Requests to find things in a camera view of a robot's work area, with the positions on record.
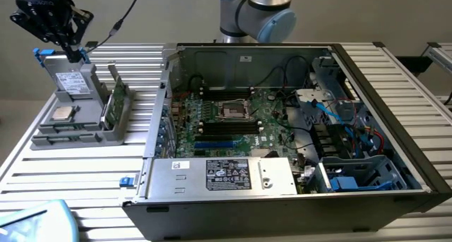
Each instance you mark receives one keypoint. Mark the CPU socket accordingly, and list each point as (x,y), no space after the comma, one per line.
(233,111)

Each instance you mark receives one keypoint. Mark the hard disk with blue carrier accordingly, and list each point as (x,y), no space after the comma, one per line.
(72,80)

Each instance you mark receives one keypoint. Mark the short black expansion slot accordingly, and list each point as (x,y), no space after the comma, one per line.
(198,153)

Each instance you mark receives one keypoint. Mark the light blue plastic cover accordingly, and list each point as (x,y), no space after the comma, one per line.
(38,223)

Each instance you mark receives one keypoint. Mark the silver power supply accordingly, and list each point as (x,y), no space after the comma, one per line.
(197,178)

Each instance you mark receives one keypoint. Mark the blue expansion slot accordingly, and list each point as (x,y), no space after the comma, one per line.
(214,145)

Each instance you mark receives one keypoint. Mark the grey parts rack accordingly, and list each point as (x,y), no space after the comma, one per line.
(88,138)

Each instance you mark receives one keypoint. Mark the open black PC case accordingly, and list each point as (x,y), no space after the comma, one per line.
(264,218)

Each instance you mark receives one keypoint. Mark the white case sticker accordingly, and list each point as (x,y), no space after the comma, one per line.
(245,58)

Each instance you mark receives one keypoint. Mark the tall grey metal disk bay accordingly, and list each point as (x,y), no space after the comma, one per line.
(326,78)

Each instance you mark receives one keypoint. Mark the silver CPU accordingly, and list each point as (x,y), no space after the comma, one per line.
(65,112)

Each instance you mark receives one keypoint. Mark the green graphics card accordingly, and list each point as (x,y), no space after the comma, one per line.
(117,99)

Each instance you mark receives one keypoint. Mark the grey disk bay, blue rails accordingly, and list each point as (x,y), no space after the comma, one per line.
(373,170)

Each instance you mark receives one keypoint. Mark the green RAM stick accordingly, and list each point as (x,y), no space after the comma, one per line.
(76,126)

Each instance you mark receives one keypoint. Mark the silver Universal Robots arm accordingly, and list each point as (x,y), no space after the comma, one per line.
(258,9)

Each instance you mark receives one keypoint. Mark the green motherboard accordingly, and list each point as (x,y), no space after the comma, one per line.
(268,125)

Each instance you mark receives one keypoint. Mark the blue power supply latch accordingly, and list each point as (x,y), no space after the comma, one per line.
(125,181)

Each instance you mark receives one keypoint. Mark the black table link bracket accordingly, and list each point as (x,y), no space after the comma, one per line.
(410,64)

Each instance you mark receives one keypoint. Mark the black RAM slot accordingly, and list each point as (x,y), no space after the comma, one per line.
(226,89)
(226,95)
(230,126)
(225,98)
(230,123)
(226,92)
(230,129)
(230,132)

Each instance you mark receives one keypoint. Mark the long black expansion slot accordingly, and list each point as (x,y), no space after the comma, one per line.
(213,138)

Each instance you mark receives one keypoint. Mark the silver chipset heatsink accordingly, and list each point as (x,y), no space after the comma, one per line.
(260,153)

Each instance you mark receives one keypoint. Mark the black fan shroud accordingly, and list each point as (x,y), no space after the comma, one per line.
(329,141)

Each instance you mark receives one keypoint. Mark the metal slat side table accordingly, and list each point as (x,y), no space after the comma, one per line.
(441,67)

